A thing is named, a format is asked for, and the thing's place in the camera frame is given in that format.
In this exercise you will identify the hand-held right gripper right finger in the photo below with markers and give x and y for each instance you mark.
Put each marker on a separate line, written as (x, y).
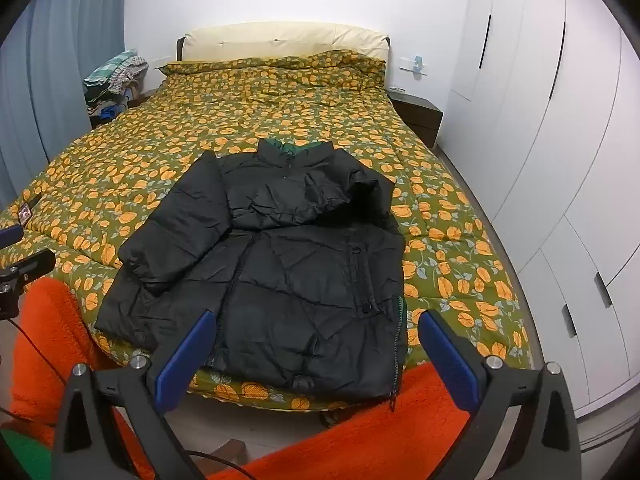
(450, 360)

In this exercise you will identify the green orange floral quilt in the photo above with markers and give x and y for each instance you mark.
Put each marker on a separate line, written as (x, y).
(250, 110)

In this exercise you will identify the white wardrobe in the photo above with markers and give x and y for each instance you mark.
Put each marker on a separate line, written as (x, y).
(560, 135)

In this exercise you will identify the dark wooden nightstand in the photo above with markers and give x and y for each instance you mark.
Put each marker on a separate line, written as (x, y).
(142, 97)
(420, 115)

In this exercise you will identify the black puffer jacket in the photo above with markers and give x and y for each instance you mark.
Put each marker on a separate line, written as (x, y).
(300, 285)

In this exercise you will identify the green cloth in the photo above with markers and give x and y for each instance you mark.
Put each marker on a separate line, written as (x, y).
(22, 455)

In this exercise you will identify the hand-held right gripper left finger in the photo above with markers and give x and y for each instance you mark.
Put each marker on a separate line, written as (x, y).
(182, 365)

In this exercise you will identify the pile of folded clothes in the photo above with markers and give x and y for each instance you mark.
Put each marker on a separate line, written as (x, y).
(112, 85)

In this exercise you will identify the blue curtain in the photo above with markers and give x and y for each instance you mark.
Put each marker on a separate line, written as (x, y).
(60, 60)

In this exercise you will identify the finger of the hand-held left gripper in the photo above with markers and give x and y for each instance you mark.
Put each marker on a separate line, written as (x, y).
(32, 266)
(11, 236)

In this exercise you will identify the person's orange fleece clothing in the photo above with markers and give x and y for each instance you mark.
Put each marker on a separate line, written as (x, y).
(50, 320)

